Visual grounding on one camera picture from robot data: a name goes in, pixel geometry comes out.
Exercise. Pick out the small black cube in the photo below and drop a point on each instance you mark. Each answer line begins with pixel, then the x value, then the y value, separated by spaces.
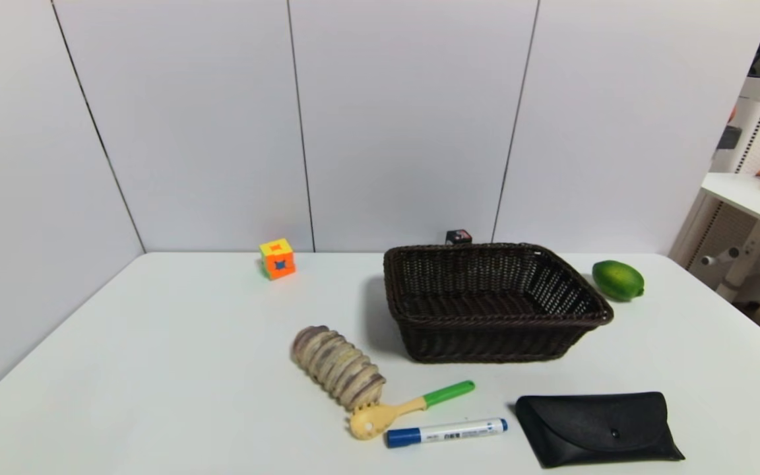
pixel 458 237

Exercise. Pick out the dark brown wicker basket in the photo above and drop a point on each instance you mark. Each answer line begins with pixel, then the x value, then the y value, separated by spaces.
pixel 485 343

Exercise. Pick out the orange yellow green puzzle cube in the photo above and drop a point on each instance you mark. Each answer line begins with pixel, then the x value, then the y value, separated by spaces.
pixel 278 260

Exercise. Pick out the swirled beige purple bread roll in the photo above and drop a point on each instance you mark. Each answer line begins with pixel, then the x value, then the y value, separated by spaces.
pixel 337 366

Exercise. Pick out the white marker blue cap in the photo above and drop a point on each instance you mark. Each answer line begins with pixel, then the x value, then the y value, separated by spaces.
pixel 446 433

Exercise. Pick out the green mango fruit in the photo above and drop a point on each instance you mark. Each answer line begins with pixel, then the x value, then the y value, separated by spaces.
pixel 617 280

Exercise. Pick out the black leather glasses case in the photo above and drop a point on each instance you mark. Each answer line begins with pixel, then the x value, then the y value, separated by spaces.
pixel 591 429

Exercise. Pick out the white perforated desk side panel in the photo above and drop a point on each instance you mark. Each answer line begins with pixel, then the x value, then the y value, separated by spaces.
pixel 710 227

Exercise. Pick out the dark grey small device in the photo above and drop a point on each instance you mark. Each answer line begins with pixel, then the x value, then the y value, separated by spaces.
pixel 728 137

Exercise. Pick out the white background desk top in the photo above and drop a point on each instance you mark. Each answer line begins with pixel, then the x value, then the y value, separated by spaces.
pixel 743 194

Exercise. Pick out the white background desk leg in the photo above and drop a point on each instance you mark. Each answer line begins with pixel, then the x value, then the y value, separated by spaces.
pixel 753 260

